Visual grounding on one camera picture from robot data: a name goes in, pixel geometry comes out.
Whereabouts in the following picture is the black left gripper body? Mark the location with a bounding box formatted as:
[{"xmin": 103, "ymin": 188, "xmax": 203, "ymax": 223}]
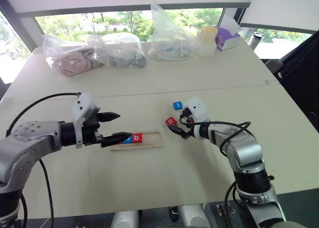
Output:
[{"xmin": 81, "ymin": 109, "xmax": 104, "ymax": 148}]

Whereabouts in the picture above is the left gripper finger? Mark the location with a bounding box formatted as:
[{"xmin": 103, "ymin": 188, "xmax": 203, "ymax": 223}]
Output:
[
  {"xmin": 100, "ymin": 131, "xmax": 133, "ymax": 148},
  {"xmin": 96, "ymin": 111, "xmax": 121, "ymax": 123}
]

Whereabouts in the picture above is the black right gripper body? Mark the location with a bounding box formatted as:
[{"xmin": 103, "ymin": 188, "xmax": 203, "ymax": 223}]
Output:
[{"xmin": 183, "ymin": 116, "xmax": 198, "ymax": 140}]

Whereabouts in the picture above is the red letter o block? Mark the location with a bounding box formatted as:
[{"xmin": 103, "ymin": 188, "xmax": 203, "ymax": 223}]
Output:
[{"xmin": 164, "ymin": 116, "xmax": 178, "ymax": 127}]

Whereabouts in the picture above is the wooden letter tray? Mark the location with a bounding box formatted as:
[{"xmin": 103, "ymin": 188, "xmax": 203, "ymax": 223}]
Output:
[{"xmin": 110, "ymin": 130, "xmax": 164, "ymax": 152}]

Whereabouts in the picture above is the plastic bag with grey items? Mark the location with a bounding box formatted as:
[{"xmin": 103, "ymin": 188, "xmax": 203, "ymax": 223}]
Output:
[{"xmin": 95, "ymin": 32, "xmax": 148, "ymax": 69}]

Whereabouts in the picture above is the plastic bag with pink items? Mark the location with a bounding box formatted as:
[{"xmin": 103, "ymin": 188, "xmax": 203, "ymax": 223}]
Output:
[{"xmin": 41, "ymin": 34, "xmax": 106, "ymax": 77}]

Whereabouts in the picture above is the white container with yellow cup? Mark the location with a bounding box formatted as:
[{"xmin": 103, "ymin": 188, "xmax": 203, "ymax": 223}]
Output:
[{"xmin": 196, "ymin": 25, "xmax": 218, "ymax": 57}]

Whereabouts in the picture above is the tall clear plastic bag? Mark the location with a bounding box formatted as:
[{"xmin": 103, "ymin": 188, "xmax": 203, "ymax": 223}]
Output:
[{"xmin": 148, "ymin": 2, "xmax": 195, "ymax": 62}]

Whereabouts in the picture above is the grey rounded shape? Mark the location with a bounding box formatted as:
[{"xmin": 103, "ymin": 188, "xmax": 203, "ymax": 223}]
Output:
[
  {"xmin": 177, "ymin": 204, "xmax": 209, "ymax": 228},
  {"xmin": 110, "ymin": 209, "xmax": 140, "ymax": 228}
]

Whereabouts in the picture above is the purple tissue box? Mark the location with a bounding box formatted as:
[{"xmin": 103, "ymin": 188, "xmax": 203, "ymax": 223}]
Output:
[{"xmin": 215, "ymin": 13, "xmax": 241, "ymax": 51}]

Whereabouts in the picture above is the silver travel mug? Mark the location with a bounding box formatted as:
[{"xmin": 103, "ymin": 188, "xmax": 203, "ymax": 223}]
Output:
[{"xmin": 250, "ymin": 31, "xmax": 264, "ymax": 49}]

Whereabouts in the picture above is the black chair with jacket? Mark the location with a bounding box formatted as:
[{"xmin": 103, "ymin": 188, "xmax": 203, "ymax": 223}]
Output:
[{"xmin": 264, "ymin": 29, "xmax": 319, "ymax": 133}]

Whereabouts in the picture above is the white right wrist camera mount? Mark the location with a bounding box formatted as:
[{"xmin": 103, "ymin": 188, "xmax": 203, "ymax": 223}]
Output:
[{"xmin": 185, "ymin": 96, "xmax": 210, "ymax": 122}]

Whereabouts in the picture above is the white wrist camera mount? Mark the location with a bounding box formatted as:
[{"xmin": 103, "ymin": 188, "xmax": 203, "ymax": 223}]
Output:
[
  {"xmin": 185, "ymin": 96, "xmax": 210, "ymax": 122},
  {"xmin": 71, "ymin": 92, "xmax": 102, "ymax": 149}
]

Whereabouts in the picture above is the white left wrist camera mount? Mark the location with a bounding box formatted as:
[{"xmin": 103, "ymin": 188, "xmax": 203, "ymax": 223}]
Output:
[{"xmin": 71, "ymin": 92, "xmax": 102, "ymax": 149}]

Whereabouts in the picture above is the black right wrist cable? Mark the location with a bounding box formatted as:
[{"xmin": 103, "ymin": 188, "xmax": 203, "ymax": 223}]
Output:
[{"xmin": 178, "ymin": 114, "xmax": 251, "ymax": 157}]

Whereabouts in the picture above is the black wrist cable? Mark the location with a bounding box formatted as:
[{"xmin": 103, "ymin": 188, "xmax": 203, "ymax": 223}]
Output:
[
  {"xmin": 5, "ymin": 92, "xmax": 82, "ymax": 137},
  {"xmin": 178, "ymin": 114, "xmax": 251, "ymax": 157}
]

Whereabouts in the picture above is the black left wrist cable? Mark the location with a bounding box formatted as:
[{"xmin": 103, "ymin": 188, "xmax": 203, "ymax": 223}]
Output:
[{"xmin": 5, "ymin": 92, "xmax": 82, "ymax": 137}]

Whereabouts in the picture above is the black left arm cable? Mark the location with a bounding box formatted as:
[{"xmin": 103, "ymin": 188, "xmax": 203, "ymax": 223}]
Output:
[{"xmin": 19, "ymin": 158, "xmax": 55, "ymax": 228}]

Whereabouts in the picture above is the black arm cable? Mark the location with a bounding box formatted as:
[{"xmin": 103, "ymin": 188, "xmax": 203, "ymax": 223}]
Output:
[
  {"xmin": 19, "ymin": 158, "xmax": 55, "ymax": 228},
  {"xmin": 223, "ymin": 181, "xmax": 240, "ymax": 215}
]

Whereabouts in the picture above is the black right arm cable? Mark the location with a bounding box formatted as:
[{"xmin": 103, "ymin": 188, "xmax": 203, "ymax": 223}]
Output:
[{"xmin": 223, "ymin": 181, "xmax": 240, "ymax": 215}]

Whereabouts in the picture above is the metal bracket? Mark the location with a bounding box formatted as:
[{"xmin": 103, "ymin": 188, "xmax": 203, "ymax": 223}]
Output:
[{"xmin": 215, "ymin": 202, "xmax": 237, "ymax": 218}]

